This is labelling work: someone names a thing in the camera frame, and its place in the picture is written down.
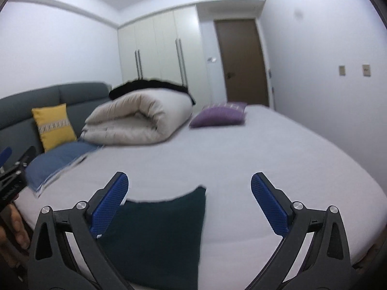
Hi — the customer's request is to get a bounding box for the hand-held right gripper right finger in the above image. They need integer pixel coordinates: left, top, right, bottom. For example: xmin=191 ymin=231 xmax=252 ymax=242
xmin=243 ymin=172 xmax=355 ymax=290

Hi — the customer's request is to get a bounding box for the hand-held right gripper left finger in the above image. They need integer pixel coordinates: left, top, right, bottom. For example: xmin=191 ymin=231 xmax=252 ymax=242
xmin=26 ymin=172 xmax=134 ymax=290

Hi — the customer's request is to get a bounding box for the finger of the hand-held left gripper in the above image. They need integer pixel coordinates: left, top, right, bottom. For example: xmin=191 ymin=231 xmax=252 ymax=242
xmin=14 ymin=145 xmax=37 ymax=170
xmin=0 ymin=146 xmax=13 ymax=167

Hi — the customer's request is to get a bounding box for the dark green shirt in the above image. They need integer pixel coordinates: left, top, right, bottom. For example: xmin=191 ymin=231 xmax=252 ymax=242
xmin=97 ymin=186 xmax=207 ymax=290

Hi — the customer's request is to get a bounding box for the person's left hand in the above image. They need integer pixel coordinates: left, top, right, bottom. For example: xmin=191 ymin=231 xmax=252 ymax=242
xmin=0 ymin=201 xmax=31 ymax=271

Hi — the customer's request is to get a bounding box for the blue pillow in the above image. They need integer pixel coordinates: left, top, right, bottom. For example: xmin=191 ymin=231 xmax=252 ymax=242
xmin=24 ymin=140 xmax=103 ymax=198

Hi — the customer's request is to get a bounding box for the yellow patterned cushion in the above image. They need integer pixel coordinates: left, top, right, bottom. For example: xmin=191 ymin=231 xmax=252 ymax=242
xmin=31 ymin=103 xmax=77 ymax=153

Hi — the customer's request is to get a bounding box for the bed with white sheet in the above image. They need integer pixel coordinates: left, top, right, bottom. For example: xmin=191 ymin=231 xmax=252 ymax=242
xmin=14 ymin=104 xmax=381 ymax=290

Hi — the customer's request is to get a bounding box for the grey sofa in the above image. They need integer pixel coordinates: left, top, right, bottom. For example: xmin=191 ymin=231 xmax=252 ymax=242
xmin=0 ymin=81 xmax=112 ymax=170

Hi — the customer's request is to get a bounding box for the beige folded duvet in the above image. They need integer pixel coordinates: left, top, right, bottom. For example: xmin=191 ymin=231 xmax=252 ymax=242
xmin=81 ymin=90 xmax=194 ymax=145

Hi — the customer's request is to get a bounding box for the purple pillow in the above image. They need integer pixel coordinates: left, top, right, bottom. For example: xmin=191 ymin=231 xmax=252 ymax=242
xmin=189 ymin=102 xmax=248 ymax=128

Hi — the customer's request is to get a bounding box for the brown wooden door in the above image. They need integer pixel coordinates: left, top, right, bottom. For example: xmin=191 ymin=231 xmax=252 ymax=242
xmin=214 ymin=19 xmax=270 ymax=107

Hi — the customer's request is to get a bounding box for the cream wardrobe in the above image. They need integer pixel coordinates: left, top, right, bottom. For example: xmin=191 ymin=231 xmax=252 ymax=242
xmin=117 ymin=4 xmax=204 ymax=112

